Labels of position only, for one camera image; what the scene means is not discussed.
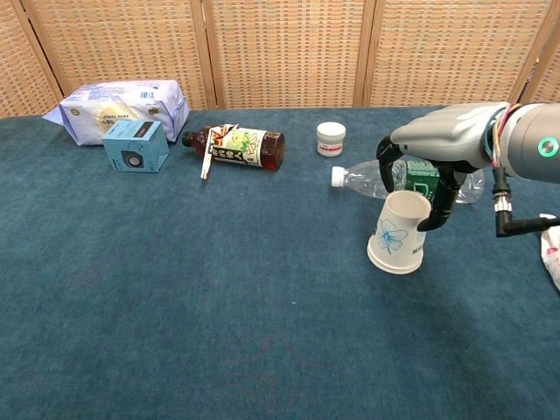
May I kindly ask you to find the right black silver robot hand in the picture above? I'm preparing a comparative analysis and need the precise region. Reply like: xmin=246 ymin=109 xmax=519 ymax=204
xmin=375 ymin=101 xmax=511 ymax=233

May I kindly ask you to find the white paper cup blue flower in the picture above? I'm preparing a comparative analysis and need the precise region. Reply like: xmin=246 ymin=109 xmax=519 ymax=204
xmin=369 ymin=189 xmax=432 ymax=271

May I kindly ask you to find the clear water bottle green label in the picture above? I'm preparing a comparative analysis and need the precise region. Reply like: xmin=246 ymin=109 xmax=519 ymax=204
xmin=331 ymin=158 xmax=486 ymax=206

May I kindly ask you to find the small white jar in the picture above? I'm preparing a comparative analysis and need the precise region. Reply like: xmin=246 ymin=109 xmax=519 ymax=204
xmin=316 ymin=122 xmax=347 ymax=158

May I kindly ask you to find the woven bamboo folding screen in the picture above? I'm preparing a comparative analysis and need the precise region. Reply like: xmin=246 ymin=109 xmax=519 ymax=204
xmin=0 ymin=0 xmax=560 ymax=119

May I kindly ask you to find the brown tea bottle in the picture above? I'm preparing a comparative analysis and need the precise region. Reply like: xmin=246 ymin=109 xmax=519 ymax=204
xmin=181 ymin=123 xmax=286 ymax=181

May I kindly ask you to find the blue carpet table cover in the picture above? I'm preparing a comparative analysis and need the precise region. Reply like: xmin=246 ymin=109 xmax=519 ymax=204
xmin=0 ymin=104 xmax=560 ymax=420

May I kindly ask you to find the light blue cardboard box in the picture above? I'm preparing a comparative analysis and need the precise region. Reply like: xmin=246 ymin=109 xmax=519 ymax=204
xmin=101 ymin=120 xmax=171 ymax=173

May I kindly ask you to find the white purple tissue pack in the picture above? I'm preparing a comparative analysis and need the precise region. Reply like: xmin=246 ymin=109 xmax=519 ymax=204
xmin=42 ymin=79 xmax=191 ymax=147

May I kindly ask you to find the black arm cable with plug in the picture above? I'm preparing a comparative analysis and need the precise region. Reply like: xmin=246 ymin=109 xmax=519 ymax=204
xmin=491 ymin=164 xmax=560 ymax=239

